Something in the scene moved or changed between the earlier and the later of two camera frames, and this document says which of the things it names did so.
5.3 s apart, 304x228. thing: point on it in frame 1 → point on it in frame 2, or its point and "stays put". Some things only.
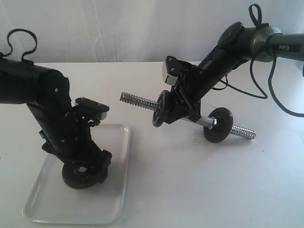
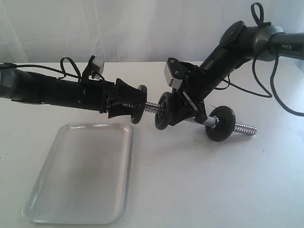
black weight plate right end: [221, 131] stays put
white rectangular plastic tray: [50, 201] stays put
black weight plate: [84, 175] → [137, 113]
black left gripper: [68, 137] → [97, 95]
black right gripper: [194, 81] stays put
